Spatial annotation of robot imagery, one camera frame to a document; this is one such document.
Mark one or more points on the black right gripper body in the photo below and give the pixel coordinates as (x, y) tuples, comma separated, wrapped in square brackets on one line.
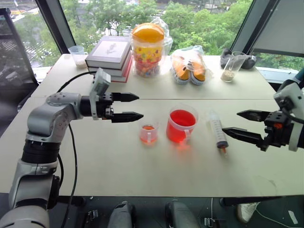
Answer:
[(278, 128)]

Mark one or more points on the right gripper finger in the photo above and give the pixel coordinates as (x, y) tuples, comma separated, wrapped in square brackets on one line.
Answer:
[(254, 115), (244, 135)]

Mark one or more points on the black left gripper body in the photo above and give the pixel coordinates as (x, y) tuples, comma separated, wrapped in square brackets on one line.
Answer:
[(104, 107)]

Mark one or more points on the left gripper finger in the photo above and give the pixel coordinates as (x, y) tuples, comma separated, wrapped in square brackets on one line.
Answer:
[(127, 116), (124, 97)]

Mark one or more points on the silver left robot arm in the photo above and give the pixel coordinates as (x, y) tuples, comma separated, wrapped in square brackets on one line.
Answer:
[(45, 114)]

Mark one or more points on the clear plastic syringe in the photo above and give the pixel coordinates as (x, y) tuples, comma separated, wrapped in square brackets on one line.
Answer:
[(218, 130)]

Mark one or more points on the small beaker orange liquid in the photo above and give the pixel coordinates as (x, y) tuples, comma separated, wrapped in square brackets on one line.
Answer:
[(148, 134)]

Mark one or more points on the large beaker red liquid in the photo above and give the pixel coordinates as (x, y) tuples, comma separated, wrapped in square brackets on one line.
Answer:
[(181, 126)]

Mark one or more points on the clear measuring cup with grains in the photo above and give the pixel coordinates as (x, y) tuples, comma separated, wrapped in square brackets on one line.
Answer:
[(78, 55)]

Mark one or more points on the red hardcover book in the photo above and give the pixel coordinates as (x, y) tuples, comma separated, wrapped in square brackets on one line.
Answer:
[(127, 74)]

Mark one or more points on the dark thin book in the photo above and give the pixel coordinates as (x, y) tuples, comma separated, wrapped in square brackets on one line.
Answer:
[(123, 70)]

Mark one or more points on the grey hardcover book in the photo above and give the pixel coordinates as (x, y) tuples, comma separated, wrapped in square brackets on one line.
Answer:
[(108, 52)]

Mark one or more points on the tall glass with grains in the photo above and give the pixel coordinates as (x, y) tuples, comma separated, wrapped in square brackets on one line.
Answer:
[(231, 69)]

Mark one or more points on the candy jar with orange lid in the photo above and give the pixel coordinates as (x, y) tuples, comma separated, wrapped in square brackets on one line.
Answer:
[(147, 50)]

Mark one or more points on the dark grey cloth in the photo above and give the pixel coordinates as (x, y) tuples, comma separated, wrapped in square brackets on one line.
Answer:
[(249, 62)]

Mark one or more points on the orange canvas shoe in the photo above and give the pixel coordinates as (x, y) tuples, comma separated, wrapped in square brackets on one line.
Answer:
[(181, 71), (197, 71)]

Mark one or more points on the crumpled clear plastic bag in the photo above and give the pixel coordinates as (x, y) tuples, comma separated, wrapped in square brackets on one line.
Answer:
[(166, 40)]

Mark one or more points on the clear bag holding shoes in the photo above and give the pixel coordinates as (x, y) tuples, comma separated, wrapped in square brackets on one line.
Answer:
[(190, 64)]

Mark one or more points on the white sneaker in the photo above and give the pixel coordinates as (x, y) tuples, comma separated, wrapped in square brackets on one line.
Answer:
[(247, 211)]

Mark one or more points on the dark rounded shape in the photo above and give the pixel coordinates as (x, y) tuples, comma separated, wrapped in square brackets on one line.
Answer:
[(122, 215), (180, 215)]

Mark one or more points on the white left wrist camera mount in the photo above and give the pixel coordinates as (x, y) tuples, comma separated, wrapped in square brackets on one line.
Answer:
[(101, 82)]

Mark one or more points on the black table frame bar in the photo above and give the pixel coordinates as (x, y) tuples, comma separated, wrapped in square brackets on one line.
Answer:
[(249, 200)]

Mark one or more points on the dark window frame pillar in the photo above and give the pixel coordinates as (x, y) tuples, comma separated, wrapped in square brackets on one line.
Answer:
[(55, 26), (273, 23)]

